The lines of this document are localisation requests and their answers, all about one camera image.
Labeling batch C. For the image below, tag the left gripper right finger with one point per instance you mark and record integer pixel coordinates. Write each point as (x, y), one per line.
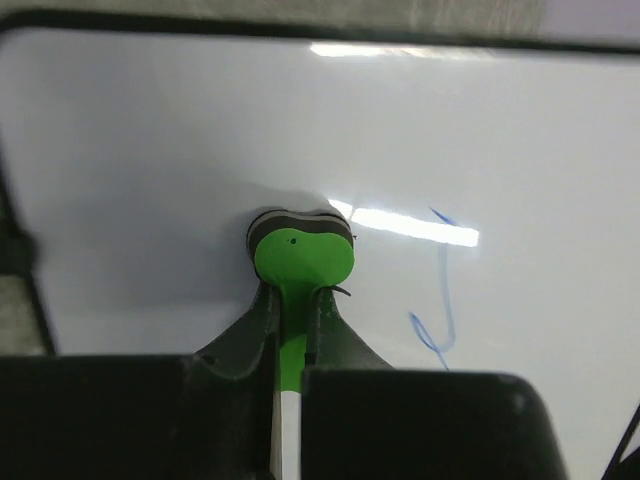
(362, 419)

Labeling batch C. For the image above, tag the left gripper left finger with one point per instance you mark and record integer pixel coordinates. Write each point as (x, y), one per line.
(206, 415)

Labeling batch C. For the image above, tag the green whiteboard eraser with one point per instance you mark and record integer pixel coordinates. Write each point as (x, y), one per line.
(299, 254)

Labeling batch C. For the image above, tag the white whiteboard black frame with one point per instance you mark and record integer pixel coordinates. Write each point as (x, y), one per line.
(491, 187)

